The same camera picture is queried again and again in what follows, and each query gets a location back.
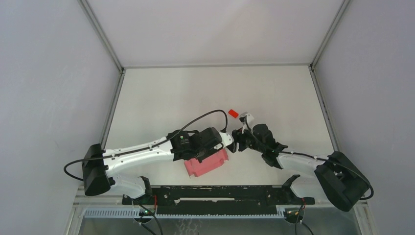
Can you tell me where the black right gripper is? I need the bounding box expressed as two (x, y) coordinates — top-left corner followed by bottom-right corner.
(227, 122), (265, 153)

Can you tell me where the pink cardboard box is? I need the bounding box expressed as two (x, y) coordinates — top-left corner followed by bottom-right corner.
(184, 149), (229, 177)

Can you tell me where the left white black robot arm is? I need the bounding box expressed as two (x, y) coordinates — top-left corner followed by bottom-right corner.
(81, 127), (233, 204)

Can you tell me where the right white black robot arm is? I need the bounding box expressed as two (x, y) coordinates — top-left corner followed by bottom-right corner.
(228, 124), (374, 212)

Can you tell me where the small orange block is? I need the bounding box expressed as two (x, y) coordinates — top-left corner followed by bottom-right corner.
(228, 109), (239, 118)

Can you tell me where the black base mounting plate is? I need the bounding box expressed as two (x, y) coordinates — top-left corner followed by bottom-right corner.
(122, 185), (315, 216)

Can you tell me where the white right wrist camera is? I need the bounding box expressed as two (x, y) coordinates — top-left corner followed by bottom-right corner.
(239, 112), (254, 125)

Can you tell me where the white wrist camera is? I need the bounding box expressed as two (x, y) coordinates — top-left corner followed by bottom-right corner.
(214, 132), (234, 150)
(239, 112), (254, 125)

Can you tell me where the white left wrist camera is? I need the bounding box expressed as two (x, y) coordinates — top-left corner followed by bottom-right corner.
(214, 132), (234, 150)

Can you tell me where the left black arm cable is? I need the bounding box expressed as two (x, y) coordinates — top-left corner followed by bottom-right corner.
(63, 109), (229, 182)

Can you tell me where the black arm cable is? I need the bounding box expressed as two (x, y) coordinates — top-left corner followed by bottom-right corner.
(63, 109), (229, 182)
(244, 117), (374, 200)

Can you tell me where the white slotted cable duct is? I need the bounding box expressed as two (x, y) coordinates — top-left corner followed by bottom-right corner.
(83, 208), (286, 219)

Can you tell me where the aluminium front frame rail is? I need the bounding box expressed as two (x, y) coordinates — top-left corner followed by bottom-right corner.
(72, 185), (368, 208)

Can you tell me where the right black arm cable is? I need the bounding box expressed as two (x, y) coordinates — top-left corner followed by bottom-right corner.
(244, 117), (374, 200)

